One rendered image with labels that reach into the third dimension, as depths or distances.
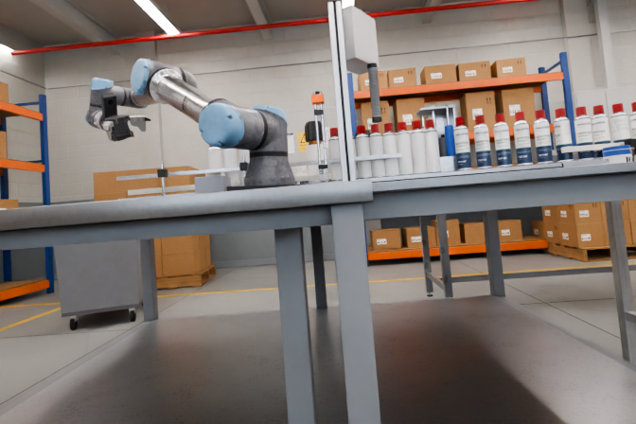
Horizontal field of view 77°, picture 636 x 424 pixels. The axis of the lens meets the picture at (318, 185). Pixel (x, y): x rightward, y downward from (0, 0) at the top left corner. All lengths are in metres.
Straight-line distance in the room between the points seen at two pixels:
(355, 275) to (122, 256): 2.89
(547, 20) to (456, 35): 1.33
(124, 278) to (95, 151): 3.88
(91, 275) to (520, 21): 6.36
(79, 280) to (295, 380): 2.80
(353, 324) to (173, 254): 4.24
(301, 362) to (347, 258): 0.30
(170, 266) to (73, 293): 1.55
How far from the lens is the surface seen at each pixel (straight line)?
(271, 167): 1.16
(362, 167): 1.52
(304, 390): 1.00
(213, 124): 1.10
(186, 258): 4.90
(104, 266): 3.57
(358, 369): 0.83
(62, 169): 7.42
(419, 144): 1.56
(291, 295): 0.94
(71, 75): 7.63
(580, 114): 1.81
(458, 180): 0.93
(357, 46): 1.47
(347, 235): 0.77
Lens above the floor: 0.78
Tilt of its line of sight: 3 degrees up
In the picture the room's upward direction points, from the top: 5 degrees counter-clockwise
